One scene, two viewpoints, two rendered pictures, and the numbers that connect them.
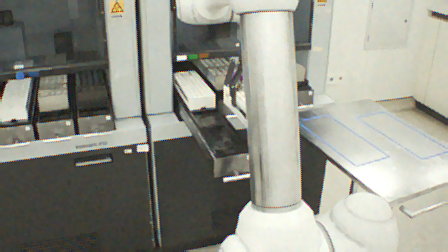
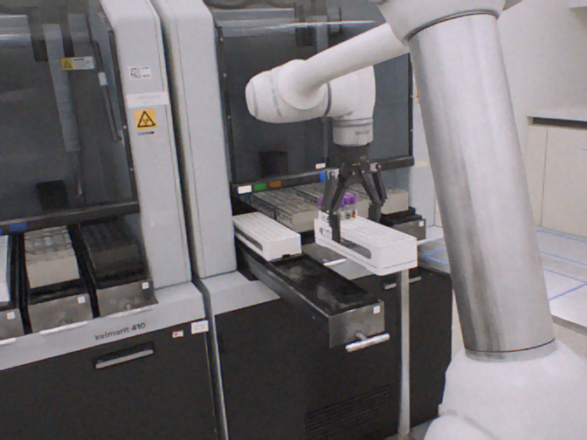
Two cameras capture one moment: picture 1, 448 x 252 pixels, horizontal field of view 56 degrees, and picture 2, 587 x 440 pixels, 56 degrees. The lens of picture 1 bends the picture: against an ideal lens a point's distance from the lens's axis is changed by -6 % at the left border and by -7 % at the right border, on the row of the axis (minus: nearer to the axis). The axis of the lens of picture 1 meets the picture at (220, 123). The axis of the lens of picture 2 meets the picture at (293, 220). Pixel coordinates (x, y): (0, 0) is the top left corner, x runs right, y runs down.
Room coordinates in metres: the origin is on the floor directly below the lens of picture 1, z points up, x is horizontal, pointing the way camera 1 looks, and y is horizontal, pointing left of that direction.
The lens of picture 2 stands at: (0.19, 0.18, 1.32)
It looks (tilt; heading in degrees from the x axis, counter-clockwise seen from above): 16 degrees down; 354
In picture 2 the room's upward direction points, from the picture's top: 4 degrees counter-clockwise
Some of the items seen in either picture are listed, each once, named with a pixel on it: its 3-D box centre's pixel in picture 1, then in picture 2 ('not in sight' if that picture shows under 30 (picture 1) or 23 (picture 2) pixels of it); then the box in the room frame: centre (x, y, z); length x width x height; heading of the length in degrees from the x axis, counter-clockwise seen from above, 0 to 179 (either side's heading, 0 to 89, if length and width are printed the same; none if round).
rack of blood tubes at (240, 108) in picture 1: (250, 107); (361, 240); (1.39, -0.10, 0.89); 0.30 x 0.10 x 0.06; 18
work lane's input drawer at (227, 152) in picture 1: (205, 120); (291, 272); (1.52, 0.06, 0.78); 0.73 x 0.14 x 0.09; 19
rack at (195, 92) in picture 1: (192, 90); (263, 236); (1.69, 0.11, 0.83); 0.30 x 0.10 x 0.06; 19
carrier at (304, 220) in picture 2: (227, 81); (307, 219); (1.75, -0.02, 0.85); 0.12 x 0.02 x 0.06; 109
